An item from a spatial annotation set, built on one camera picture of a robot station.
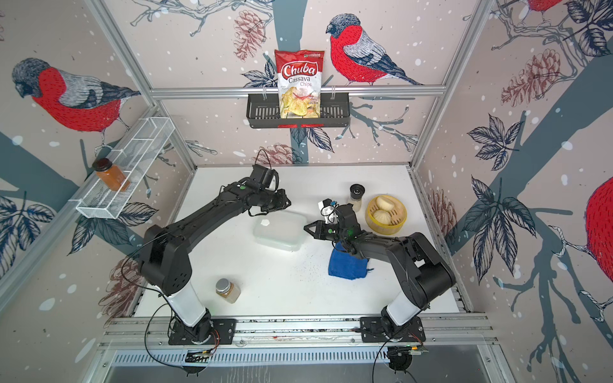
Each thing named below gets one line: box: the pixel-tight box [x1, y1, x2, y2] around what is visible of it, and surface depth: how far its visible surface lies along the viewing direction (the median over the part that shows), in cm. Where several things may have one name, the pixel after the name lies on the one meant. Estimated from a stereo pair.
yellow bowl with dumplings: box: [365, 193, 408, 235], surface depth 99 cm
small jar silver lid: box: [215, 277, 242, 305], surface depth 75 cm
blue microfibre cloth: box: [328, 241, 369, 281], surface depth 87 cm
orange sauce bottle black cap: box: [91, 157, 131, 193], surface depth 69 cm
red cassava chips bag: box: [274, 49, 325, 119], surface depth 87 cm
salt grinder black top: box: [349, 183, 366, 201], surface depth 99 cm
